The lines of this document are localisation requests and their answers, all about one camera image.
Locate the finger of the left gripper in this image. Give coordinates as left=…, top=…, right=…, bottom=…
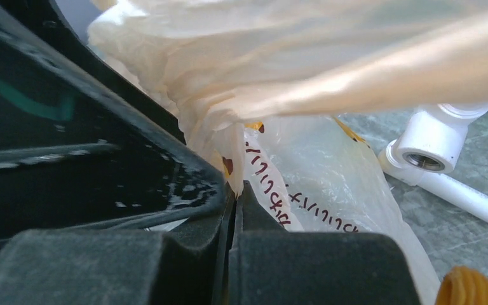
left=0, top=4, right=227, bottom=249

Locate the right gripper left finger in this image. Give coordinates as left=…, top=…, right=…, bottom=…
left=0, top=195, right=234, bottom=304

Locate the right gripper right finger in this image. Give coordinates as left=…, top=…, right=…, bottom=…
left=228, top=184, right=419, bottom=304

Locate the translucent orange plastic bag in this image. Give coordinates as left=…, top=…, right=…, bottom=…
left=88, top=1, right=488, bottom=304

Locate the white PVC pipe frame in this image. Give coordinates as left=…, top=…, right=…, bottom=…
left=378, top=102, right=488, bottom=223

